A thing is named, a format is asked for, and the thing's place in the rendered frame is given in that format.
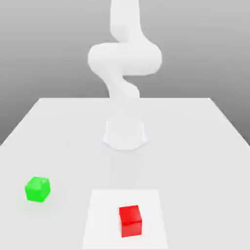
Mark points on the small red cube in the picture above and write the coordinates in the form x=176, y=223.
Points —
x=130, y=220

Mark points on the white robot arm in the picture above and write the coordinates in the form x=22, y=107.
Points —
x=125, y=58

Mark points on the small green cube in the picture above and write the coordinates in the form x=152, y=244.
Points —
x=37, y=189

